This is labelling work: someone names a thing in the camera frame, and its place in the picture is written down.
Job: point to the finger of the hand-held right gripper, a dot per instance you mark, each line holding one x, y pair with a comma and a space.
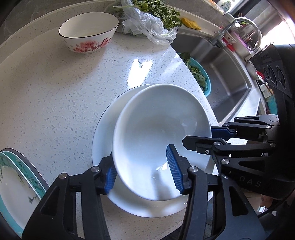
221, 132
198, 144

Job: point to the plain white bowl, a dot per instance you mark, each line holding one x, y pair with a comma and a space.
149, 129

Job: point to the white printed package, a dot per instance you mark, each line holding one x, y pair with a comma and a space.
227, 4

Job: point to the teal floral plate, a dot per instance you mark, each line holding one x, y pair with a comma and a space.
38, 176
11, 184

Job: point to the bunch of green herbs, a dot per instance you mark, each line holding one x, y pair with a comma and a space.
166, 13

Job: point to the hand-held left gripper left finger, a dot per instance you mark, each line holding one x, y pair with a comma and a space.
109, 182

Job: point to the white dish dark rim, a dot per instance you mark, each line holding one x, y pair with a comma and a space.
103, 138

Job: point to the teal plastic colander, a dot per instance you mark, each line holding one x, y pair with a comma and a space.
206, 85

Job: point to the yellow sponge cloth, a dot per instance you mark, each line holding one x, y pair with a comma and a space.
191, 23

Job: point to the chrome faucet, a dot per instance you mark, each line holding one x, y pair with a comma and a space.
221, 34

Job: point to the clear plastic bag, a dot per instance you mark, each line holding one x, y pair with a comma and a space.
147, 25

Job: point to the white bowl pink flowers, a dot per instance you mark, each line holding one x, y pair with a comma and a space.
87, 43

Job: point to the green leafy vegetables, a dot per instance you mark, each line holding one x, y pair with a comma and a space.
198, 73

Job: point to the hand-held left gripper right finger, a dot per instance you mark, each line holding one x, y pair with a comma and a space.
174, 170

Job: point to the stainless steel sink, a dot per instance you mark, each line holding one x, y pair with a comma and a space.
230, 87

